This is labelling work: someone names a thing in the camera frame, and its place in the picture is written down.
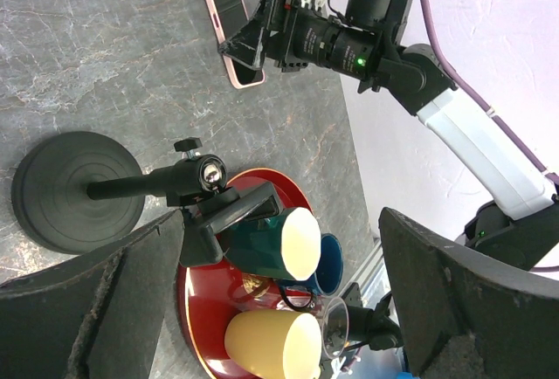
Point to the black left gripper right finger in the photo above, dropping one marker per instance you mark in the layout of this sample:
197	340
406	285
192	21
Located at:
463	314

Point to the pink smartphone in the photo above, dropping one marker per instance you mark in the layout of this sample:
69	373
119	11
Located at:
227	8

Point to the aluminium frame rail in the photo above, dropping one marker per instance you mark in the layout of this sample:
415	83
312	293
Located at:
370	272

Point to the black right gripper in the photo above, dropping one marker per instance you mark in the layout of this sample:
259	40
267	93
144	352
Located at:
291	35

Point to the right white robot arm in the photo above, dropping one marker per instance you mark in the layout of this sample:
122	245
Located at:
391	45

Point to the black phone stand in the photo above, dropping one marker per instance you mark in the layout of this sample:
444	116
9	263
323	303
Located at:
78	191

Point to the yellow mug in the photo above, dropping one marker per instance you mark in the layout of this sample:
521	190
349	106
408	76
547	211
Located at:
272	343

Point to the blue mug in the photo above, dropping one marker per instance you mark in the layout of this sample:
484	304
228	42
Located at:
327	277

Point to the clear glass tumbler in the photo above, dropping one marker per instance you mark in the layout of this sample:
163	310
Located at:
334	327

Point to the red round tray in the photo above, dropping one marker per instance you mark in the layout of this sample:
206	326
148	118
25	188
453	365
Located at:
209	297

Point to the green mug white inside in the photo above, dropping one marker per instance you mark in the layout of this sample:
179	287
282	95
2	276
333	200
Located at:
286	246

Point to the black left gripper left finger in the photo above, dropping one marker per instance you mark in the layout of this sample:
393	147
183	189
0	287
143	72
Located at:
98	315

